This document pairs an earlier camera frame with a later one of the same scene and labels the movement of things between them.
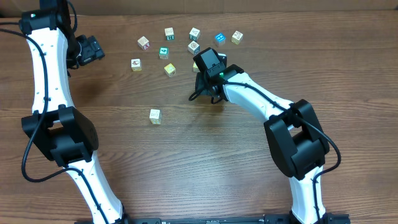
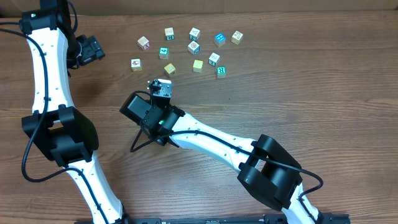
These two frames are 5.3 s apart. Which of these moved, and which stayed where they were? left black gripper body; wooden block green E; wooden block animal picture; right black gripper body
Moved: right black gripper body
Stayed: wooden block green E; wooden block animal picture; left black gripper body
